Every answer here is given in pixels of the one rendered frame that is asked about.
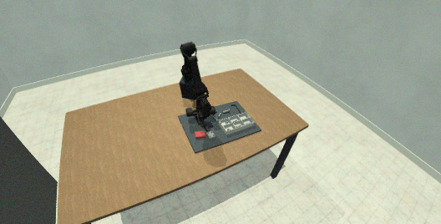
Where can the white mounting bracket with four holes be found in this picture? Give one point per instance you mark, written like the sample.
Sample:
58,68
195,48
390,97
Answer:
210,135

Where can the salmon-red block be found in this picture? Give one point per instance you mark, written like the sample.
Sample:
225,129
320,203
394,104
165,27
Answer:
199,134

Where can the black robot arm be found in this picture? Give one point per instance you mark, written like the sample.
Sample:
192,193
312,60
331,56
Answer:
199,88

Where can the white divided parts tray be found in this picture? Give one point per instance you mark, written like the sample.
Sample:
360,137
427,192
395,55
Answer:
242,119

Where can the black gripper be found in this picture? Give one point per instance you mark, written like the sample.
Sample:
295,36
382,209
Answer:
191,112

